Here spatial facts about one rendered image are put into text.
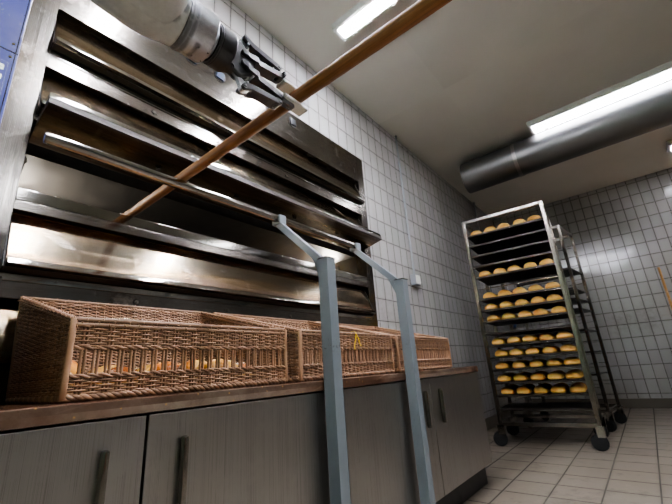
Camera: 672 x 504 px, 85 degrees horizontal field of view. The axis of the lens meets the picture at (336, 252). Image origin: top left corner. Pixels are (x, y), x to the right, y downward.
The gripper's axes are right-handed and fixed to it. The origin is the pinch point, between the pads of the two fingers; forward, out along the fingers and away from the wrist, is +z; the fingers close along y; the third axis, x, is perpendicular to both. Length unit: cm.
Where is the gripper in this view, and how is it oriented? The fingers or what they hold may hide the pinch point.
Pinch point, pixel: (292, 98)
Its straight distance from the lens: 88.7
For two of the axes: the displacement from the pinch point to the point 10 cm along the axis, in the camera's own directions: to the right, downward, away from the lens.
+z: 6.6, 2.0, 7.3
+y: 0.6, 9.5, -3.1
